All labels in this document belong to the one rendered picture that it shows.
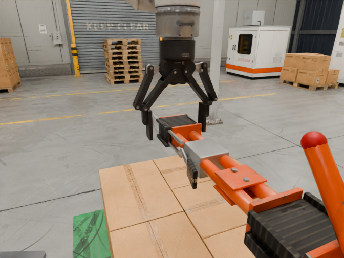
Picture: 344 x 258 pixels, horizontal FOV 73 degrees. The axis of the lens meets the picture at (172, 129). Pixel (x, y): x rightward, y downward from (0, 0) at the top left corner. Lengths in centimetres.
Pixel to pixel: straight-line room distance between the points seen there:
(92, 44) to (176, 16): 943
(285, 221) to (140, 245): 93
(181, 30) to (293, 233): 37
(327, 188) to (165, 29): 37
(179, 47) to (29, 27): 963
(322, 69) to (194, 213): 667
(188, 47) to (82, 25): 944
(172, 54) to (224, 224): 98
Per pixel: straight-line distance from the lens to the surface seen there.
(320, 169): 26
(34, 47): 1004
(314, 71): 746
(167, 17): 48
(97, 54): 990
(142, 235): 122
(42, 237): 218
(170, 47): 48
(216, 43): 387
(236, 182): 36
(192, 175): 38
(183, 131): 53
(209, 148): 45
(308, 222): 32
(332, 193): 27
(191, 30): 48
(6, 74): 752
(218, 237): 122
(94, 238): 202
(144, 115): 51
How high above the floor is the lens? 143
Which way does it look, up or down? 22 degrees down
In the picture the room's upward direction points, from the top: straight up
